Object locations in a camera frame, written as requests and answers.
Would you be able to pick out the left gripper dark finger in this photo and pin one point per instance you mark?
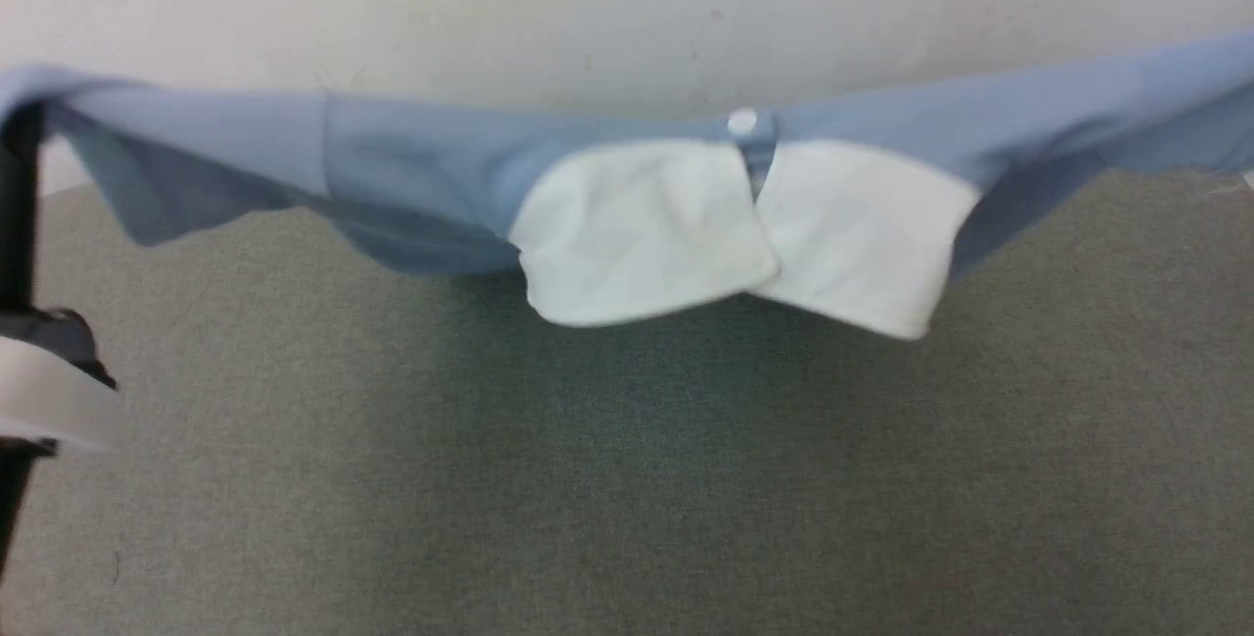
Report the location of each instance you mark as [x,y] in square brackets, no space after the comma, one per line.
[20,215]

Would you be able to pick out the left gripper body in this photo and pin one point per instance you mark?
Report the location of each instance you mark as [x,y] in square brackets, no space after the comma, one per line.
[44,391]

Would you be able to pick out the light blue white-collared polo shirt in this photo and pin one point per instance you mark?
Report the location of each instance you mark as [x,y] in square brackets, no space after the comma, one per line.
[637,224]

